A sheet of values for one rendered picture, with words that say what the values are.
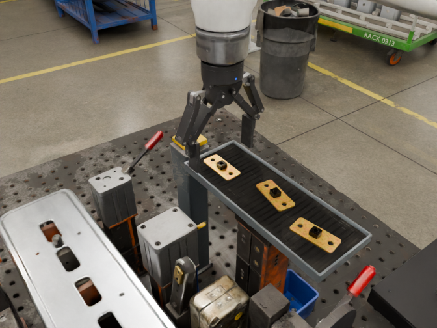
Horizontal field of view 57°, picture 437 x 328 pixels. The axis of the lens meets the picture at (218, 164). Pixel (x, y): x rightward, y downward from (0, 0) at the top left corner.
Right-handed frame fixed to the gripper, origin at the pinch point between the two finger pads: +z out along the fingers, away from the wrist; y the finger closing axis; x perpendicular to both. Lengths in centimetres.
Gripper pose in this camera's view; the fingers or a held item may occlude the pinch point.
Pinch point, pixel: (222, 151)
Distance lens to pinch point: 81.6
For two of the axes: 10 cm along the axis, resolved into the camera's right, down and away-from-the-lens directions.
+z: 0.0, 7.9, 6.1
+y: -7.9, 3.8, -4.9
